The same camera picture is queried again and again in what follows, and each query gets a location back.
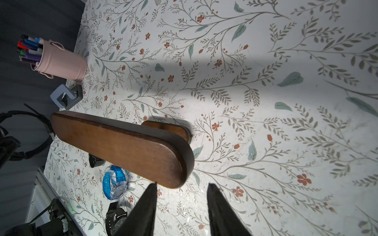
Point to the blue transparent watch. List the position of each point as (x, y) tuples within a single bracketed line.
[(114, 183)]

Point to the black slim watch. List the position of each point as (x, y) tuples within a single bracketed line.
[(95, 161)]

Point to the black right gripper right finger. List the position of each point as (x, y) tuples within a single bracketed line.
[(223, 220)]

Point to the grey hole punch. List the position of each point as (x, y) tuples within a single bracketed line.
[(66, 98)]

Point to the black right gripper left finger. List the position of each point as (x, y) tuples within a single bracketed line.
[(141, 220)]

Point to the black round watch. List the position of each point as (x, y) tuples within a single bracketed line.
[(115, 217)]

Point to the brown wooden watch stand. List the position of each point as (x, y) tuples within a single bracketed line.
[(159, 152)]

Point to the pink pen cup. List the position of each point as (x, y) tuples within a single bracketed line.
[(57, 61)]

